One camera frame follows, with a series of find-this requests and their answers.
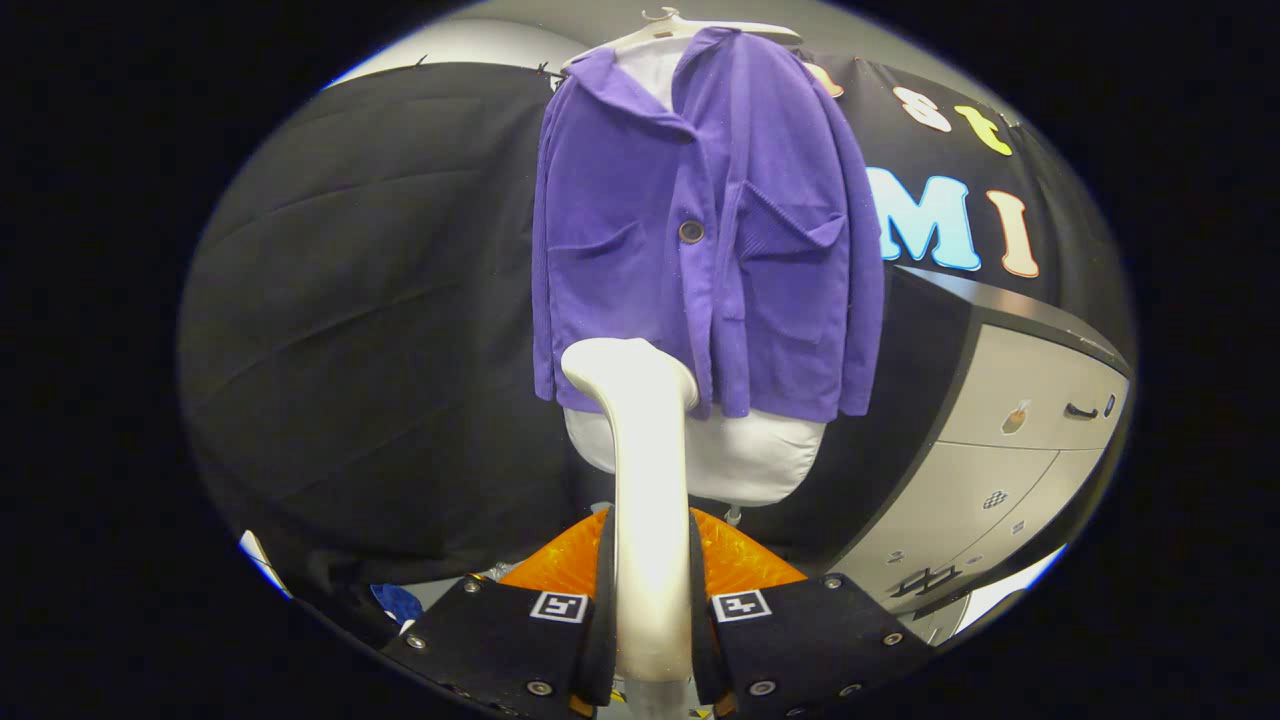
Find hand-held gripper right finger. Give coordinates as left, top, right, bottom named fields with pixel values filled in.
left=688, top=508, right=936, bottom=720

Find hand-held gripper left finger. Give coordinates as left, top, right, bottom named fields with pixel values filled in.
left=380, top=508, right=619, bottom=720

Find grey garment steamer hose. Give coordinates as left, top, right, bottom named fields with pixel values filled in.
left=628, top=678, right=691, bottom=720

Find white garment steamer head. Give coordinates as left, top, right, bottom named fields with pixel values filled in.
left=561, top=338, right=699, bottom=683

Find purple jacket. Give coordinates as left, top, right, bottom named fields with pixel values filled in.
left=531, top=27, right=886, bottom=421

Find white clothes hanger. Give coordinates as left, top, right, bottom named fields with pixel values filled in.
left=560, top=7, right=803, bottom=71

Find blue object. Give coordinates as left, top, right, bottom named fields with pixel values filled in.
left=370, top=583, right=424, bottom=627

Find white padded ironing form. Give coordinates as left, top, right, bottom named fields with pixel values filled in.
left=563, top=45, right=827, bottom=506

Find grey cabinet with dark top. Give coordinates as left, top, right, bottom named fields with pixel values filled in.
left=770, top=265, right=1136, bottom=646

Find plain black side curtain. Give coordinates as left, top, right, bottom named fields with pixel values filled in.
left=180, top=62, right=601, bottom=621

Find black backdrop cloth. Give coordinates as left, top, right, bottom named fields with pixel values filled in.
left=800, top=50, right=1131, bottom=321

